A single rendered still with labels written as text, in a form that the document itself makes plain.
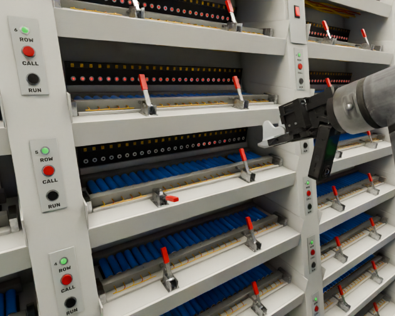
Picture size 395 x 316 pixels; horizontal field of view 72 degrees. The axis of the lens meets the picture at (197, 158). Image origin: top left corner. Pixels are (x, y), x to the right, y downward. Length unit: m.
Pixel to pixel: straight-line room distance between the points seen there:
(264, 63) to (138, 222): 0.63
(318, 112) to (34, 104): 0.51
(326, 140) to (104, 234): 0.46
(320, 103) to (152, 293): 0.53
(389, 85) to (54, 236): 0.59
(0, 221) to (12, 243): 0.06
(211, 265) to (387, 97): 0.52
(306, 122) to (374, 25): 1.02
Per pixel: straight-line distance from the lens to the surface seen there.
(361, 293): 1.42
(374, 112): 0.51
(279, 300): 0.97
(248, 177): 0.74
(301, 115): 0.58
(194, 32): 0.68
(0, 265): 0.56
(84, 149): 0.70
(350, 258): 1.25
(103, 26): 0.60
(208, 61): 0.94
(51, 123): 0.53
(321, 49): 1.04
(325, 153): 0.58
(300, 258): 0.98
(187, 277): 0.71
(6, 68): 0.54
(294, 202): 0.91
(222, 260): 0.76
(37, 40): 0.55
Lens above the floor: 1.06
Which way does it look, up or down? 6 degrees down
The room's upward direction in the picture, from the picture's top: 6 degrees counter-clockwise
